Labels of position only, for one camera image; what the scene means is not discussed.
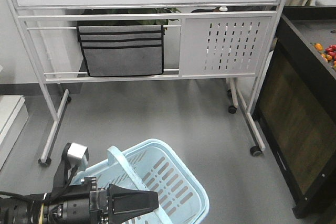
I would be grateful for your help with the white rolling whiteboard stand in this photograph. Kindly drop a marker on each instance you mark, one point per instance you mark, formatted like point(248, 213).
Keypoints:
point(202, 38)

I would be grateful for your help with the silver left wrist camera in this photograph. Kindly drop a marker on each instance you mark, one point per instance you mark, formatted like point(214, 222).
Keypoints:
point(78, 155)

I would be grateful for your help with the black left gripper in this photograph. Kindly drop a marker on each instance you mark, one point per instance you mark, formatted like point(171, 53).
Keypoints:
point(87, 203)

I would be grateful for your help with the light blue plastic basket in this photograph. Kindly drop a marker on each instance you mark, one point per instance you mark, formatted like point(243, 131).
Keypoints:
point(153, 165)

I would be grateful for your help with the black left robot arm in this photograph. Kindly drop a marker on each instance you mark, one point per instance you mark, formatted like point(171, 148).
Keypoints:
point(14, 210)

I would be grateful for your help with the black wooden display cabinet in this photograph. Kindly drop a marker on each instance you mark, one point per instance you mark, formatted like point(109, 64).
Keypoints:
point(296, 109)

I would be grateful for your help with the grey fabric pocket organizer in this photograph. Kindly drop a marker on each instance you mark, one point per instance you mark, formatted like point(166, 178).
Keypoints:
point(122, 51)

